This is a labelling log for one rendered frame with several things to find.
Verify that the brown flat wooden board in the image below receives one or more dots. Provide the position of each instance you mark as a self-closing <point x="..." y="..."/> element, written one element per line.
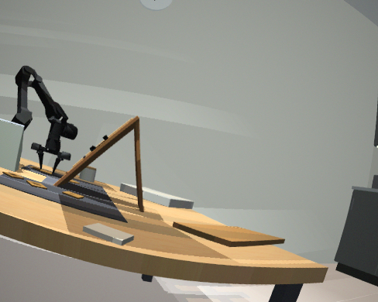
<point x="227" y="235"/>

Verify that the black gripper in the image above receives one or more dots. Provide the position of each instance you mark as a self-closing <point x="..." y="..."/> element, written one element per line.
<point x="52" y="143"/>

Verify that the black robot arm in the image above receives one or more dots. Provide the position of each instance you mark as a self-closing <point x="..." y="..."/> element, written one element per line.
<point x="53" y="110"/>

